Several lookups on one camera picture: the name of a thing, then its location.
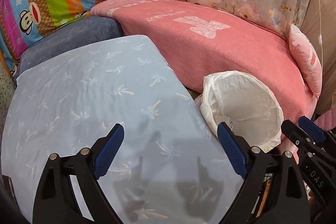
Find white lined trash bin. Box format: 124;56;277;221
195;71;284;152

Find pink patterned pillow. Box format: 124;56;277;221
289;24;322;99

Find light blue palm cloth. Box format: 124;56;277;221
1;35;242;223

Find pink fleece blanket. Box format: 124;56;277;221
89;0;317;146

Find blue grey pillow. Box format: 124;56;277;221
14;15;123;79

